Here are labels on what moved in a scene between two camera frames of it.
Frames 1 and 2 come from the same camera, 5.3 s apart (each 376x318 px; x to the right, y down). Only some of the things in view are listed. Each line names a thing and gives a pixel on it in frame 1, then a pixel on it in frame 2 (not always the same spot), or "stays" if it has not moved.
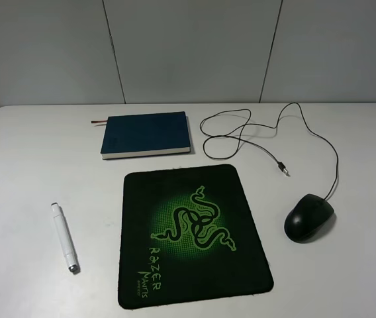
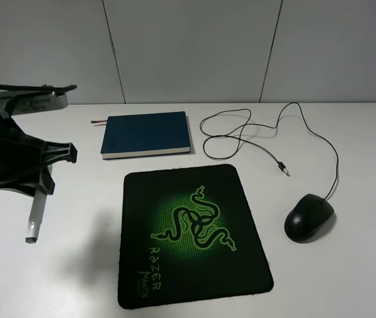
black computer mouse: (308, 216) stays
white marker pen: (67, 243) → (38, 205)
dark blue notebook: (145, 134) stays
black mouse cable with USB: (281, 165) stays
